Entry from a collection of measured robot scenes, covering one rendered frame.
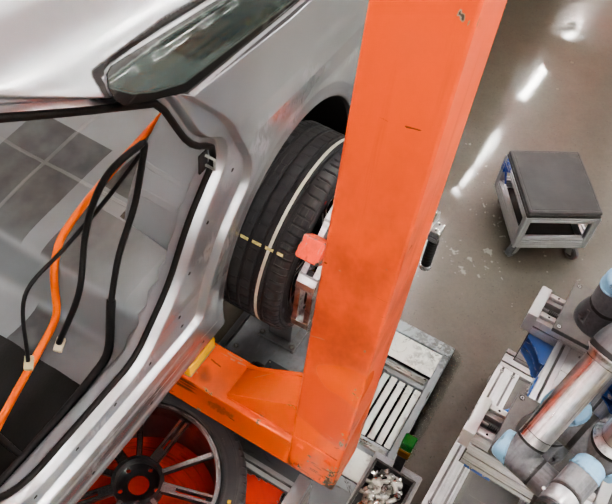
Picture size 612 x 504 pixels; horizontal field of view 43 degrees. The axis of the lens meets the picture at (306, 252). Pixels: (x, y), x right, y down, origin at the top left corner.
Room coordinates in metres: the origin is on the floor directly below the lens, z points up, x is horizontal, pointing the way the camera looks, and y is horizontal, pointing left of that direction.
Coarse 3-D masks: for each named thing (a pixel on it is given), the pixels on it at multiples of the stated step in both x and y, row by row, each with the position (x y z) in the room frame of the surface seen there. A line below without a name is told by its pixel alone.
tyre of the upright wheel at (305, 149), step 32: (320, 128) 1.80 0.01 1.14; (288, 160) 1.61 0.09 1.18; (288, 192) 1.51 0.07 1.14; (320, 192) 1.51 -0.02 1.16; (256, 224) 1.44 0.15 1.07; (288, 224) 1.43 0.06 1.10; (256, 256) 1.37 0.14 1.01; (288, 256) 1.36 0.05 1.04; (288, 288) 1.35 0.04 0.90; (288, 320) 1.38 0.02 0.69
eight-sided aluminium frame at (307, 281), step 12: (324, 228) 1.45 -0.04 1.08; (300, 276) 1.35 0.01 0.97; (312, 276) 1.35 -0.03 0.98; (300, 288) 1.33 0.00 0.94; (312, 288) 1.32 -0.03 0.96; (300, 300) 1.34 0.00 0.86; (312, 300) 1.32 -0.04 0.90; (300, 312) 1.36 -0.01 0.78; (312, 312) 1.33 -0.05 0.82; (300, 324) 1.33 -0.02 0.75
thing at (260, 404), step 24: (216, 360) 1.20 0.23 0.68; (240, 360) 1.21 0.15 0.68; (192, 384) 1.11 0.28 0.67; (216, 384) 1.12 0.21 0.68; (240, 384) 1.12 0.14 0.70; (264, 384) 1.10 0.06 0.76; (288, 384) 1.08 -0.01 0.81; (216, 408) 1.07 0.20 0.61; (240, 408) 1.05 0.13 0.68; (264, 408) 1.03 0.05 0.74; (288, 408) 1.00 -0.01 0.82; (240, 432) 1.04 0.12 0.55; (264, 432) 1.00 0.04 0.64; (288, 432) 1.00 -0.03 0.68; (288, 456) 0.97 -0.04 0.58
